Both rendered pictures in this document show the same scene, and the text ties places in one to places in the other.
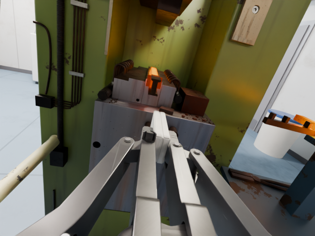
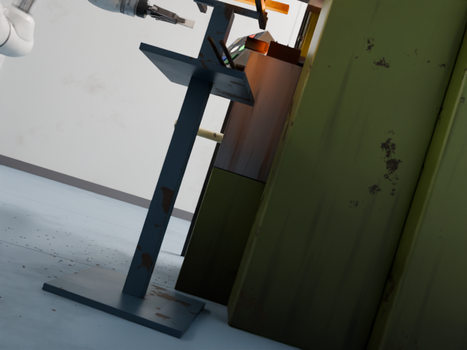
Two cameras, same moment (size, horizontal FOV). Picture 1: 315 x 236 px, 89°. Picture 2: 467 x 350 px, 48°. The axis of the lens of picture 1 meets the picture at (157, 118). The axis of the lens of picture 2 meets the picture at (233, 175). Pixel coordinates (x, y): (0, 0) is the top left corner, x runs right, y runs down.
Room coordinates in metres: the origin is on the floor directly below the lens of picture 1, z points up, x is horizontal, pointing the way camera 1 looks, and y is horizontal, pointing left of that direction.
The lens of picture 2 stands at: (0.77, -2.09, 0.43)
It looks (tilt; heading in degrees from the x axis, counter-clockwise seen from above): 1 degrees up; 96
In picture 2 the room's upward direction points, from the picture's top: 18 degrees clockwise
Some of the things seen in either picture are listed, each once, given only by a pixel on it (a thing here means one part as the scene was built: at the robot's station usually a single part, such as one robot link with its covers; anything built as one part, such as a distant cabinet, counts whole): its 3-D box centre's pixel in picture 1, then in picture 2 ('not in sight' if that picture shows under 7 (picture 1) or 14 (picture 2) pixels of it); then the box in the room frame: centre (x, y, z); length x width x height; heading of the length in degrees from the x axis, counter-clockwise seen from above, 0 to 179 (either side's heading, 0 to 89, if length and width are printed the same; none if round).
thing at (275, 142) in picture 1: (277, 133); not in sight; (2.53, -1.97, 0.33); 0.56 x 0.54 x 0.66; 17
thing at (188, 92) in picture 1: (191, 100); (282, 55); (0.59, -0.11, 0.95); 0.12 x 0.09 x 0.07; 7
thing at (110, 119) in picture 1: (146, 133); (297, 135); (0.74, 0.04, 0.69); 0.56 x 0.38 x 0.45; 7
